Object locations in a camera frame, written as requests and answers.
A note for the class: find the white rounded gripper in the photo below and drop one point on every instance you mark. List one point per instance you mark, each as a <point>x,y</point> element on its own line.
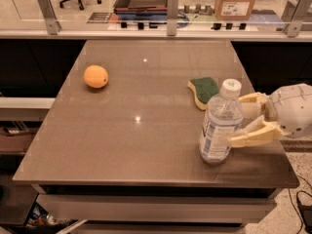
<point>292,109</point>

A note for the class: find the clear plastic water bottle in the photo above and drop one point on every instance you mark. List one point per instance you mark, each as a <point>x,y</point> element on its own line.
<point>222,118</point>

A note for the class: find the green and yellow sponge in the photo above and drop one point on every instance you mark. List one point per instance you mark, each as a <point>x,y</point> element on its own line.
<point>203,90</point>

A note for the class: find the brown cardboard box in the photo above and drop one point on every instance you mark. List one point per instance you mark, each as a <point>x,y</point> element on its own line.
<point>233,9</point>

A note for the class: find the grey table drawer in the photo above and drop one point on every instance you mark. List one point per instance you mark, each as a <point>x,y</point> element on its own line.
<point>158,209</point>

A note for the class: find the orange fruit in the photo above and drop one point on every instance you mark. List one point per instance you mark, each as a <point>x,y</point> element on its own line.
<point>95,76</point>

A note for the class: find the black power adapter with cable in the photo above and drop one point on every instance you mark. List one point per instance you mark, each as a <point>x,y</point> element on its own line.
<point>303,211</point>

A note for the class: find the right metal glass bracket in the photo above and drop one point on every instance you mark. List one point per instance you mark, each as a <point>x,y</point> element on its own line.
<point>294,15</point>

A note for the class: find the metal glass bracket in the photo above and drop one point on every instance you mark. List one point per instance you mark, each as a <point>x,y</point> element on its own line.
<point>172,10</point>
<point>294,15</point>
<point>49,16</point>

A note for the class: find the middle metal glass bracket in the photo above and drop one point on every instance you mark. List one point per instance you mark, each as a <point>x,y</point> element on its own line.
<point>172,10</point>

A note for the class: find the left metal glass bracket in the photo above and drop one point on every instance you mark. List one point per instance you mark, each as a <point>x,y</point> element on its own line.
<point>49,16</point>

